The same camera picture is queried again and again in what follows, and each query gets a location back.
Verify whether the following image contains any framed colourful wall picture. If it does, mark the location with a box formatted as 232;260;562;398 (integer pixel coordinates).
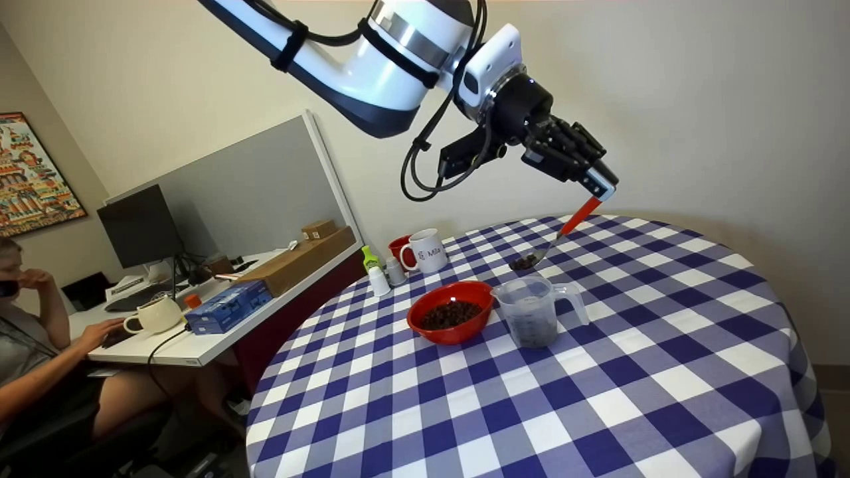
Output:
0;108;92;245

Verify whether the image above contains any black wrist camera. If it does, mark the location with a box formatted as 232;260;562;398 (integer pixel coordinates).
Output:
438;123;501;180

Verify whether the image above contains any plain white desk mug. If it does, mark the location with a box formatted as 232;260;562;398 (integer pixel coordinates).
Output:
124;293;187;337

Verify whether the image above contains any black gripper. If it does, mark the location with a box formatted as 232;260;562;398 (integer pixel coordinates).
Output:
485;71;622;203

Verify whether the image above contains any black keyboard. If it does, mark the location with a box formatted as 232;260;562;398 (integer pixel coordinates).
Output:
105;285;179;314

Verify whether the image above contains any red plastic bowl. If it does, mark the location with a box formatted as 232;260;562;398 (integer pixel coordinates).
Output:
404;278;498;349

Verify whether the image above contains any blue white checkered tablecloth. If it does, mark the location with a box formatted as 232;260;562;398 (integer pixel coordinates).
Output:
246;211;835;478

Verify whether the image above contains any dark brown beans pile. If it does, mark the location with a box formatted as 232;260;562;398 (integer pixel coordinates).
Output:
417;300;481;333

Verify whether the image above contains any red mug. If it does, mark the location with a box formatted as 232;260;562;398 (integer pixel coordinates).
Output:
386;235;414;268

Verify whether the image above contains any white office desk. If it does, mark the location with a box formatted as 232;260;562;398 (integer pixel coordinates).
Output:
65;237;367;370

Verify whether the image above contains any person right forearm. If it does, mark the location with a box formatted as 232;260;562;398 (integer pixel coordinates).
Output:
0;337;94;422

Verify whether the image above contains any long cardboard box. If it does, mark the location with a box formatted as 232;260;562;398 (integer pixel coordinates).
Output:
236;223;359;297

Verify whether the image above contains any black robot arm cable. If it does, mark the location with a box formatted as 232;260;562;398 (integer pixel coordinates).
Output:
400;0;493;204

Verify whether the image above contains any clear plastic measuring cup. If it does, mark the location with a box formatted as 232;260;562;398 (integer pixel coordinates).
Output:
490;273;594;351

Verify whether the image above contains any blue box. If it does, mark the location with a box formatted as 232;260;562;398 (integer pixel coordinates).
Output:
183;278;274;337

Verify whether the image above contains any white mug with print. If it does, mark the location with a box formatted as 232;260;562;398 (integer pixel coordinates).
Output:
396;225;452;276

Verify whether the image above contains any person left hand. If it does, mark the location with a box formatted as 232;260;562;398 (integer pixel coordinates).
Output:
7;265;56;297

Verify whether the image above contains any black computer monitor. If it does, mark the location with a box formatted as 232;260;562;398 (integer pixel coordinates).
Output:
96;183;194;270

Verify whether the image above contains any red handled metal spoon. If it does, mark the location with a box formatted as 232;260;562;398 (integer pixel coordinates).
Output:
511;193;607;276

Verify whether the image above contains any person right hand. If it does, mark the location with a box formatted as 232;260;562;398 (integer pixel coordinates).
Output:
77;316;127;353

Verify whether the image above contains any seated person grey shirt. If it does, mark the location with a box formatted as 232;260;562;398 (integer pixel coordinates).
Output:
0;237;236;450

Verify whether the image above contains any black case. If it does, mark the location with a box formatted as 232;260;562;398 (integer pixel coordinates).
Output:
62;270;116;314

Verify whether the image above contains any person left forearm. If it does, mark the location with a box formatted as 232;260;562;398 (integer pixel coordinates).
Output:
32;278;74;353

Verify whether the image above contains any black desk cable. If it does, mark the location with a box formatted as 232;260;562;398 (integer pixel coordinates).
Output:
145;322;194;402

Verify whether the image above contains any black office chair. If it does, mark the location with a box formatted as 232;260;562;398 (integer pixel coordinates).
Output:
0;387;224;478

